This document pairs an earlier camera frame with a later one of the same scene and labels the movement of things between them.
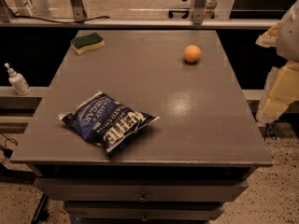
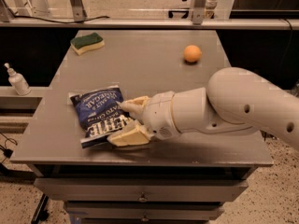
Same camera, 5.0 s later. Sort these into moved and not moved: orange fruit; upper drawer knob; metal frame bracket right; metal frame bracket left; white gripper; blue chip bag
Moved: blue chip bag; white gripper
Not moved: metal frame bracket left; orange fruit; metal frame bracket right; upper drawer knob
